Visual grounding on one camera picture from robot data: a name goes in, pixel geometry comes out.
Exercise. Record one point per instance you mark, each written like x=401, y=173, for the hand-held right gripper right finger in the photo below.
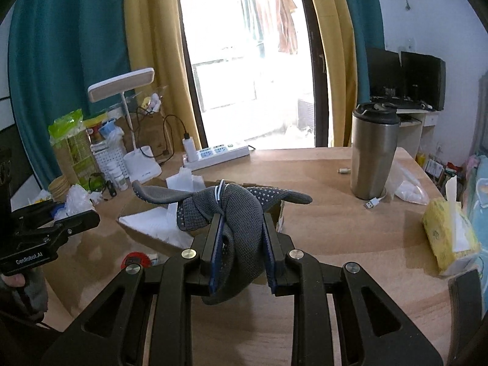
x=269, y=253

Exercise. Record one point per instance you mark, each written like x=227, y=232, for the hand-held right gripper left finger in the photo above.
x=215, y=253

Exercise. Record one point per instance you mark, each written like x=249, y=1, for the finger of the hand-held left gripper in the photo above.
x=78, y=221
x=42, y=207

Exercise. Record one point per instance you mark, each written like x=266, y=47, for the grey dotted glove pair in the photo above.
x=240, y=217

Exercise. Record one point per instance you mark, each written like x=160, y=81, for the shallow cardboard box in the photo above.
x=275, y=207

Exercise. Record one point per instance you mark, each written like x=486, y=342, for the white tissue paper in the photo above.
x=152, y=221

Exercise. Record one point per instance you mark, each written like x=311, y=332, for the person's left hand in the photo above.
x=16, y=280

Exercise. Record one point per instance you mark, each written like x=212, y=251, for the yellow snack bag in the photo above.
x=40, y=198

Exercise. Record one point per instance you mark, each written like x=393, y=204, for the crumpled white plastic bag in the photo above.
x=82, y=200

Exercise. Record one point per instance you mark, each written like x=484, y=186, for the stack of loose paper cups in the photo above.
x=61, y=188

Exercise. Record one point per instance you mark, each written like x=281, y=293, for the black flashlight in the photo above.
x=110, y=190

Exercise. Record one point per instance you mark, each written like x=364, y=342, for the white pill bottle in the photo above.
x=113, y=171
x=122, y=181

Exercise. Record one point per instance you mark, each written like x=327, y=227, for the red tape roll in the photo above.
x=133, y=258

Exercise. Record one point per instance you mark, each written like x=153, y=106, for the green package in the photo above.
x=72, y=148

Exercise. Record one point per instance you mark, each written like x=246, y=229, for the white perforated basket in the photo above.
x=110, y=156

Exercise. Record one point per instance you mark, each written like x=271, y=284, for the jar with yellow lid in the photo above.
x=94, y=129

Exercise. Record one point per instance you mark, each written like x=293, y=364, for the blue and white plastic bag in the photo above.
x=112, y=131

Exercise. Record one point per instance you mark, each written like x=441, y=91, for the white power strip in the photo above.
x=221, y=154

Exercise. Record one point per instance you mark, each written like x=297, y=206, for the white charger plug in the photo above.
x=190, y=146

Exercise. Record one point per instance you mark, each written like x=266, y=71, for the small metal adapter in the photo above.
x=344, y=170

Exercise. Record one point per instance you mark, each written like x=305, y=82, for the small yellow toy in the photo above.
x=150, y=102

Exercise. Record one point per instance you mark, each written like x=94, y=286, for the outdoor air conditioner unit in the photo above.
x=307, y=113

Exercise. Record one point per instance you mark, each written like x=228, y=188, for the steel tumbler with black lid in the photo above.
x=373, y=152

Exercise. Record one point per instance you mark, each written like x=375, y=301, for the white desk lamp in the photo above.
x=122, y=80

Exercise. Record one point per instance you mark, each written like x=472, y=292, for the thin white plastic bag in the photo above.
x=410, y=188

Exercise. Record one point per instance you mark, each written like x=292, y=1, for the large teal curtain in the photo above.
x=68, y=45

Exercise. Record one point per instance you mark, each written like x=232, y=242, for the yellow tissue pack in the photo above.
x=450, y=232

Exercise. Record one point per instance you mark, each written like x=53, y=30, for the white computer desk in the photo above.
x=415, y=133

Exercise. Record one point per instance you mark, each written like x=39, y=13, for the black keyboard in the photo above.
x=400, y=103

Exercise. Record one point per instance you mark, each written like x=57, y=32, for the dark grey chair back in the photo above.
x=465, y=312

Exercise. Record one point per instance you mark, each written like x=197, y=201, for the wide yellow curtain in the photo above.
x=152, y=26

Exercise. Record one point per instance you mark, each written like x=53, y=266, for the black computer tower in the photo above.
x=383, y=72

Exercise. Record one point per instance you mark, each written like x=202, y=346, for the light blue bedding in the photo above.
x=478, y=190

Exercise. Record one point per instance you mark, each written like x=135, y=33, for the narrow yellow curtain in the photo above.
x=339, y=45

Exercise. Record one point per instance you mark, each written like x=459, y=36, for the hanging brown shirt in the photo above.
x=286, y=23

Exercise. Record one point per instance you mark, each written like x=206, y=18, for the black computer monitor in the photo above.
x=423, y=80

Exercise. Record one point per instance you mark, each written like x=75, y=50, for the hanging teal shirt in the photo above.
x=251, y=19

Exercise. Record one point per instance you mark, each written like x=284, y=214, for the grey padded headboard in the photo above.
x=484, y=122

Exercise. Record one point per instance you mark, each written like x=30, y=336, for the narrow teal curtain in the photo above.
x=366, y=7

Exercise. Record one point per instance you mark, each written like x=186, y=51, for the dark door frame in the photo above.
x=316, y=64

